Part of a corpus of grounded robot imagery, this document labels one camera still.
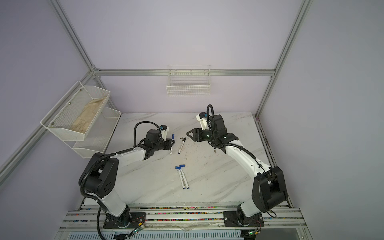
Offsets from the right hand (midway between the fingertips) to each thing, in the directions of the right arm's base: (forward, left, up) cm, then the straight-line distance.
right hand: (189, 132), depth 79 cm
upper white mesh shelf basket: (+5, +60, +9) cm, 61 cm away
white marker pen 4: (-21, +1, -24) cm, 32 cm away
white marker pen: (+7, +11, -13) cm, 18 cm away
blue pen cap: (-7, +6, -25) cm, 26 cm away
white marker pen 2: (+2, +8, -23) cm, 25 cm away
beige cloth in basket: (+2, +55, +7) cm, 55 cm away
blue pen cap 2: (-8, +8, -25) cm, 27 cm away
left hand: (+5, +11, -15) cm, 20 cm away
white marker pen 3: (-17, +5, -23) cm, 29 cm away
